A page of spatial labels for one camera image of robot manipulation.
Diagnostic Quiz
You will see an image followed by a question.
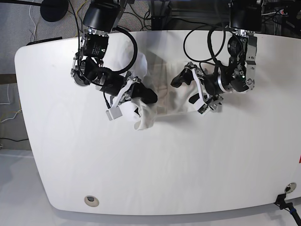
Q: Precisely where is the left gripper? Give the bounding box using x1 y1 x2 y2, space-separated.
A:
171 62 223 112

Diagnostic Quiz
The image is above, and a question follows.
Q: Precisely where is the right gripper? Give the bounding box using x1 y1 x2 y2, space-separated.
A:
97 71 158 109

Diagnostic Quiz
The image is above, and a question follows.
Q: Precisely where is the white printed T-shirt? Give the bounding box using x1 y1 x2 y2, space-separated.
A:
105 31 213 130

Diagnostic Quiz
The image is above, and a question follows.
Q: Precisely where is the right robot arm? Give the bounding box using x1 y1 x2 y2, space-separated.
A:
71 0 158 109

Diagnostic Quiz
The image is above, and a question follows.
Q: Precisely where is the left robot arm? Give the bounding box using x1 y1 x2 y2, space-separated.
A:
171 0 263 114

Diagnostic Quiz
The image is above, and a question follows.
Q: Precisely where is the silver table grommet left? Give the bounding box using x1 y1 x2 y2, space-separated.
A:
84 195 99 207

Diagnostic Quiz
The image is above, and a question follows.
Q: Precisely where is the silver table grommet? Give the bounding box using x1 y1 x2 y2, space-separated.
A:
84 195 99 207
285 182 297 194

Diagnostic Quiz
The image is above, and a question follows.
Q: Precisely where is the black round stand base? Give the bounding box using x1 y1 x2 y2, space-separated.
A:
40 0 69 22

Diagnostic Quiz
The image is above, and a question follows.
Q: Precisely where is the silver table grommet right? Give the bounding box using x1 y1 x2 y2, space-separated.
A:
285 182 297 194

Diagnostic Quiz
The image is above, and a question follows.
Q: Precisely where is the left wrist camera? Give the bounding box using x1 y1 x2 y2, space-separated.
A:
193 102 211 116

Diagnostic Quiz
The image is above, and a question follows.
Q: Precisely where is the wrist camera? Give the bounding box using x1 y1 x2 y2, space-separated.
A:
193 102 211 116
106 106 122 121

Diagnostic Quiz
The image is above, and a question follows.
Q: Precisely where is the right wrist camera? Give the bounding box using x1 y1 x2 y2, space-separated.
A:
106 106 122 121

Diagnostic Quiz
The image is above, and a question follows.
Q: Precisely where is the black metal frame post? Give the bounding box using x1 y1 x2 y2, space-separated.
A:
148 0 171 31

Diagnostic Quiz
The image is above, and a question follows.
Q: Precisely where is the white cable on floor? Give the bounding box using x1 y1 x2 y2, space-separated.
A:
0 83 22 123

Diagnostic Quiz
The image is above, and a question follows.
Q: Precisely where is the black clamp with cable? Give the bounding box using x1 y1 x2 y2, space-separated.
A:
274 194 301 226

